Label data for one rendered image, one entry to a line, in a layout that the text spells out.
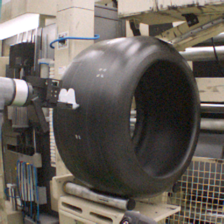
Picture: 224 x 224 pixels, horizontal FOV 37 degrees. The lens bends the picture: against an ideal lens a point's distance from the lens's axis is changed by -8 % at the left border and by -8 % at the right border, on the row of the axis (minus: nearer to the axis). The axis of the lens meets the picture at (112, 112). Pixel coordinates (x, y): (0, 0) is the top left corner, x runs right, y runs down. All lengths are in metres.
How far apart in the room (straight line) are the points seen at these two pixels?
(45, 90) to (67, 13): 0.60
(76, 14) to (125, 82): 0.53
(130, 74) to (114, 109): 0.12
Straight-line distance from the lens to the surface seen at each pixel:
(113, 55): 1.11
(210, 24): 1.51
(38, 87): 0.98
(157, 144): 1.58
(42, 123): 0.99
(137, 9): 1.58
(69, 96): 1.05
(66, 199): 1.40
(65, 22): 1.52
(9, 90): 0.91
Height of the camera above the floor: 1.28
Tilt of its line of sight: 3 degrees down
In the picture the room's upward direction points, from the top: straight up
